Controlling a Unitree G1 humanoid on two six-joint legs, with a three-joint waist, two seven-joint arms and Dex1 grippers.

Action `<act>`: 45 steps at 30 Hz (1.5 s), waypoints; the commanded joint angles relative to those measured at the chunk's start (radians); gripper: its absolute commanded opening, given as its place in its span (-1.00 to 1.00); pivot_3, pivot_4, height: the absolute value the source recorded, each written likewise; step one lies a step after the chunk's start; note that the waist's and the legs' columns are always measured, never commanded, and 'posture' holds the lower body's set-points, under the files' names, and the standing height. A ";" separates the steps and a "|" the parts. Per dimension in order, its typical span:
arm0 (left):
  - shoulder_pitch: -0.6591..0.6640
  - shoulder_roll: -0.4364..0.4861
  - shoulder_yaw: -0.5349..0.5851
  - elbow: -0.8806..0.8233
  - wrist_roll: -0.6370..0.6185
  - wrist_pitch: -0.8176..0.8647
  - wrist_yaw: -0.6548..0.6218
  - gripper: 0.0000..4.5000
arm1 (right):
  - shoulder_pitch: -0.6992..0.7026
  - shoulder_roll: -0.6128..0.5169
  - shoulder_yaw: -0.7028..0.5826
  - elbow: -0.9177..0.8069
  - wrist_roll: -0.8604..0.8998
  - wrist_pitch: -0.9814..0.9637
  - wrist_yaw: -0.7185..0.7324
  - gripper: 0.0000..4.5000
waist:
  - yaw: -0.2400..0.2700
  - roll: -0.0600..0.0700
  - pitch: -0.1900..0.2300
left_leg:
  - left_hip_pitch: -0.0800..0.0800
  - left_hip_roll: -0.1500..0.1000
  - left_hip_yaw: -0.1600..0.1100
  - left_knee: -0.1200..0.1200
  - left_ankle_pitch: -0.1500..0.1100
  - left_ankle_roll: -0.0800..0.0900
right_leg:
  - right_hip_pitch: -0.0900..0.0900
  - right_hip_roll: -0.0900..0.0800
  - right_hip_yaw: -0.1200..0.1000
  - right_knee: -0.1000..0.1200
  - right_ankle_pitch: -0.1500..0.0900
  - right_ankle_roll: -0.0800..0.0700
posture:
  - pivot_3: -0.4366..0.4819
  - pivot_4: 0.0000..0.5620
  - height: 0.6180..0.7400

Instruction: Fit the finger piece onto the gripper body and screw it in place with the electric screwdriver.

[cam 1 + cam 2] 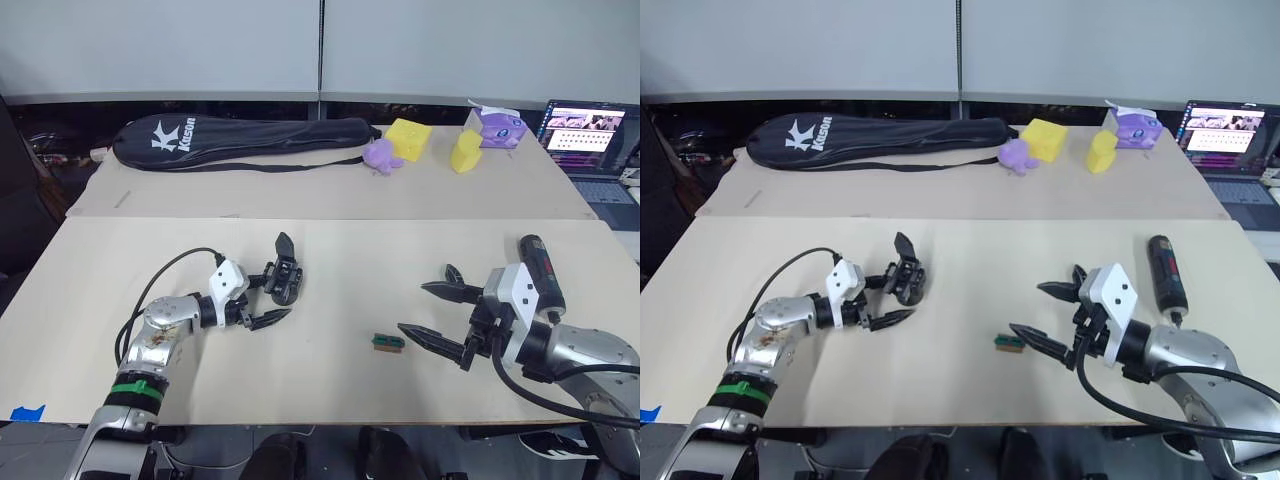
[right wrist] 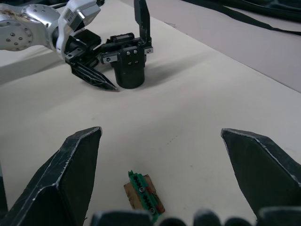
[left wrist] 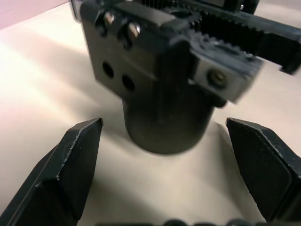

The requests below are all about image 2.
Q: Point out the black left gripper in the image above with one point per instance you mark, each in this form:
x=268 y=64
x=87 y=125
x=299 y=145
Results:
x=85 y=42

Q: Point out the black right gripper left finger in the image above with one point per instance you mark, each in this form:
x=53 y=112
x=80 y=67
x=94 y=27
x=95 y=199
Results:
x=58 y=179

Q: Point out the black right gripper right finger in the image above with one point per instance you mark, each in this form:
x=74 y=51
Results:
x=263 y=174

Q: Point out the black gripper body workpiece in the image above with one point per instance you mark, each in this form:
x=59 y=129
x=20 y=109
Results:
x=129 y=75

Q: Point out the green screw holder strip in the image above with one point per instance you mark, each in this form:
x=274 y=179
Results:
x=143 y=193

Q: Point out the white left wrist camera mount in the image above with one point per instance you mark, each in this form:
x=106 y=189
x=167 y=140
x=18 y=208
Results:
x=62 y=35

